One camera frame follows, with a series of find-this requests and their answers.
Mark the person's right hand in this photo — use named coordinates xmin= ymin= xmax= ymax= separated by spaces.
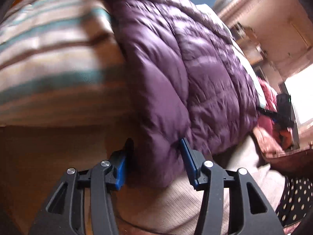
xmin=272 ymin=124 xmax=293 ymax=150

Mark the cluttered wooden desk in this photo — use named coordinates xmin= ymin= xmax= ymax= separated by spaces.
xmin=230 ymin=22 xmax=265 ymax=65

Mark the striped bed sheet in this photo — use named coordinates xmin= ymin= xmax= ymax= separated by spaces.
xmin=0 ymin=0 xmax=267 ymax=128

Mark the black white polka-dot cloth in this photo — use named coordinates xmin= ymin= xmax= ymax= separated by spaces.
xmin=275 ymin=177 xmax=312 ymax=227

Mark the purple quilted down jacket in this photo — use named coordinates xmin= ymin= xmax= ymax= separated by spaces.
xmin=104 ymin=0 xmax=259 ymax=187

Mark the pink patterned curtain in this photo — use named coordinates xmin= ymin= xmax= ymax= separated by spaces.
xmin=216 ymin=0 xmax=263 ymax=25

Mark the pink garment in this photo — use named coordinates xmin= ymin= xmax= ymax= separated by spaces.
xmin=253 ymin=78 xmax=287 ymax=159

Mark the beige ribbed sweater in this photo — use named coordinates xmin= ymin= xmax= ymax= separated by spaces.
xmin=116 ymin=136 xmax=285 ymax=234

